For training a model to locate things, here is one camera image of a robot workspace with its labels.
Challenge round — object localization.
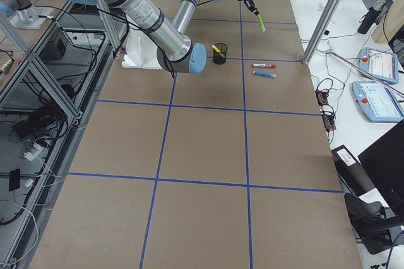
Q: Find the brown paper table cover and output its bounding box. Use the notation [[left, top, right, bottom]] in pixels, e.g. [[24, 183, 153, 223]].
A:
[[30, 0, 362, 268]]

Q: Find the green marker pen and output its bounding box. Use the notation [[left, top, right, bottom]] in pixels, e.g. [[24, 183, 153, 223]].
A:
[[256, 13, 266, 32]]

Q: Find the black monitor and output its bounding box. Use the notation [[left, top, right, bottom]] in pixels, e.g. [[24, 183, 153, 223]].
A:
[[359, 121, 403, 214]]

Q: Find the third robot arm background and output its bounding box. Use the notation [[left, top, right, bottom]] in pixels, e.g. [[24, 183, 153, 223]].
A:
[[1, 0, 54, 30]]

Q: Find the aluminium frame post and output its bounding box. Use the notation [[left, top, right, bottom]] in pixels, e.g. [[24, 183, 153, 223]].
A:
[[301, 0, 341, 65]]

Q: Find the red marker pen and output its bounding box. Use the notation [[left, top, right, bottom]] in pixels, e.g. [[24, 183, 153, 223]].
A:
[[252, 63, 276, 68]]

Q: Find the white pillar with base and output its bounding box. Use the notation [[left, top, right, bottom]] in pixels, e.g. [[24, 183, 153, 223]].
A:
[[121, 0, 165, 71]]

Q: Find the yellow marker pen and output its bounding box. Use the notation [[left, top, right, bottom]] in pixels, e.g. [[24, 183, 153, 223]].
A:
[[212, 45, 223, 54]]

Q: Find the orange black connector box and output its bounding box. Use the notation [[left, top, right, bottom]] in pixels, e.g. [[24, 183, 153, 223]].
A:
[[316, 90, 329, 106]]

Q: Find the blue marker pen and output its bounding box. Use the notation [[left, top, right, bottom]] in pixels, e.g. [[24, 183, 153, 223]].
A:
[[252, 71, 276, 78]]

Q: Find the black water bottle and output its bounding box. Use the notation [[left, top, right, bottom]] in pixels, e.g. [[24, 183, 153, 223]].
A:
[[357, 0, 386, 34]]

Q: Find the black mesh pen cup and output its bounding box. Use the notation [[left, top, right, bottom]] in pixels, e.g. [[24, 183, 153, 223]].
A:
[[212, 42, 228, 65]]

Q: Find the far teach pendant tablet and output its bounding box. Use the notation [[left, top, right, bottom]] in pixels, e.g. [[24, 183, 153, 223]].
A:
[[358, 47, 399, 85]]

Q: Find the teach pendant tablet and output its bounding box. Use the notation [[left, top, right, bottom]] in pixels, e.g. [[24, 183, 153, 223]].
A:
[[351, 81, 403, 123], [358, 47, 399, 85]]

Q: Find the near teach pendant tablet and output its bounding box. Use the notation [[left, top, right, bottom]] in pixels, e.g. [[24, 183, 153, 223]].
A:
[[351, 81, 403, 123]]

